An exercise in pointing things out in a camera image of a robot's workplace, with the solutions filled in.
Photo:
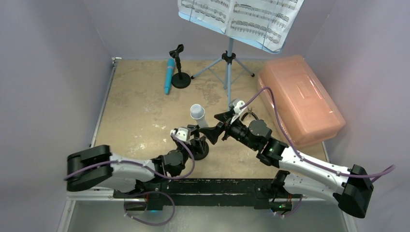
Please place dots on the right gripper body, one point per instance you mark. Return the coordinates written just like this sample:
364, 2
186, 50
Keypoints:
226, 128

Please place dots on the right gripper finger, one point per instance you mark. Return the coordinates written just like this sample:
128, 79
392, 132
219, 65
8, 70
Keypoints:
225, 117
212, 133

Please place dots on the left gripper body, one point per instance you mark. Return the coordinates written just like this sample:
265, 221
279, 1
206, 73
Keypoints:
195, 149

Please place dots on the black mic stand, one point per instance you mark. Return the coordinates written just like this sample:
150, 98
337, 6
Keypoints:
180, 79
200, 158

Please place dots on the white toy microphone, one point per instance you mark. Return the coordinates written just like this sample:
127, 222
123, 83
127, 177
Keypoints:
197, 112

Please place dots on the blue toy microphone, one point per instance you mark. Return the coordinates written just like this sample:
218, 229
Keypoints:
169, 74

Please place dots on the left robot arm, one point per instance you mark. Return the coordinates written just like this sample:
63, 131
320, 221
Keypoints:
99, 167

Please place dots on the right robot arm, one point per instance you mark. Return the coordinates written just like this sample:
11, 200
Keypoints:
350, 188

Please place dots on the light blue music stand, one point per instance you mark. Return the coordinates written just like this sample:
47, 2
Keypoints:
228, 64

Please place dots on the pink plastic storage box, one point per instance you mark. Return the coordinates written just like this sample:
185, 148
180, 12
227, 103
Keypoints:
298, 102

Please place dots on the sheet music pages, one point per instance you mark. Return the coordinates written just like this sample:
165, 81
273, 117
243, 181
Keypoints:
243, 19

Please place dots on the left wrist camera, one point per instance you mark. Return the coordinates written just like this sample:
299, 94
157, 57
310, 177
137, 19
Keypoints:
181, 133

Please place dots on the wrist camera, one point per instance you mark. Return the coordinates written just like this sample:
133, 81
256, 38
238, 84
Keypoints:
181, 133
238, 107

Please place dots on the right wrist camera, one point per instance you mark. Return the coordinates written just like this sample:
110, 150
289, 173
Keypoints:
238, 107

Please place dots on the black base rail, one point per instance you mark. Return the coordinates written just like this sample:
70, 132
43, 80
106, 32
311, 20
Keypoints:
256, 193

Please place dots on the aluminium frame rail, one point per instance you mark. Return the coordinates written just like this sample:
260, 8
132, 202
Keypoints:
100, 194

